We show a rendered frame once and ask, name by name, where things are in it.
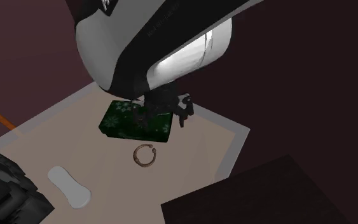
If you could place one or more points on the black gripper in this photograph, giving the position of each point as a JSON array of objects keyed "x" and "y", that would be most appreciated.
[{"x": 161, "y": 99}]

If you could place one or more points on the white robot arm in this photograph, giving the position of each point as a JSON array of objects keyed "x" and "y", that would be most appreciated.
[{"x": 98, "y": 46}]

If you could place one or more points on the dark green flowered box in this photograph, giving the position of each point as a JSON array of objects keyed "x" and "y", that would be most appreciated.
[{"x": 116, "y": 119}]

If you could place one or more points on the beige table with grey rim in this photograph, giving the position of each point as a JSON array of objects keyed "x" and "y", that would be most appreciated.
[{"x": 110, "y": 186}]

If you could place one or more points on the pale grey oblong pad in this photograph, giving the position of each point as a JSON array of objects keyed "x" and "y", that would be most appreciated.
[{"x": 68, "y": 187}]

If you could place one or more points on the dark brown cabinet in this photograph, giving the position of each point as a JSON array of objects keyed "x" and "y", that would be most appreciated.
[{"x": 259, "y": 198}]

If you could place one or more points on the dark patterned robot stand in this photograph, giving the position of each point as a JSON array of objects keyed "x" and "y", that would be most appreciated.
[{"x": 2, "y": 192}]

